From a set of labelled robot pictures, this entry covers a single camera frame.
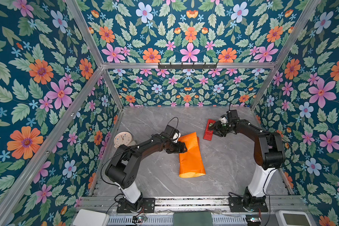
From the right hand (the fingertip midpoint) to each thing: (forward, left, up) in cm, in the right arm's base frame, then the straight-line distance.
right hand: (214, 127), depth 97 cm
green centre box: (-52, +16, -8) cm, 55 cm away
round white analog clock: (-7, +64, -5) cm, 65 cm away
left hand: (-17, +21, -4) cm, 27 cm away
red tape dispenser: (-3, +4, -2) cm, 6 cm away
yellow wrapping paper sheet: (-26, +17, -2) cm, 31 cm away
